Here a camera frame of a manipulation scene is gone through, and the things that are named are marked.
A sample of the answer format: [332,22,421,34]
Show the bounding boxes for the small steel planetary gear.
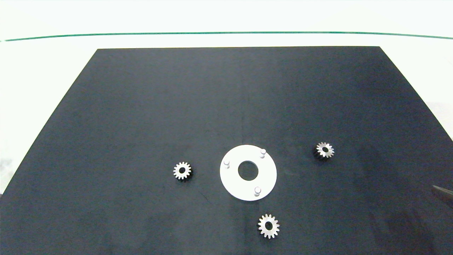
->
[173,161,192,180]
[314,142,335,159]
[258,214,280,239]

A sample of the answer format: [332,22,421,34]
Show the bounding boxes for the round white pin plate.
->
[219,144,277,202]

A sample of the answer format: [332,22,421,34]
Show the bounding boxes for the dark rectangular mat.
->
[0,46,453,255]

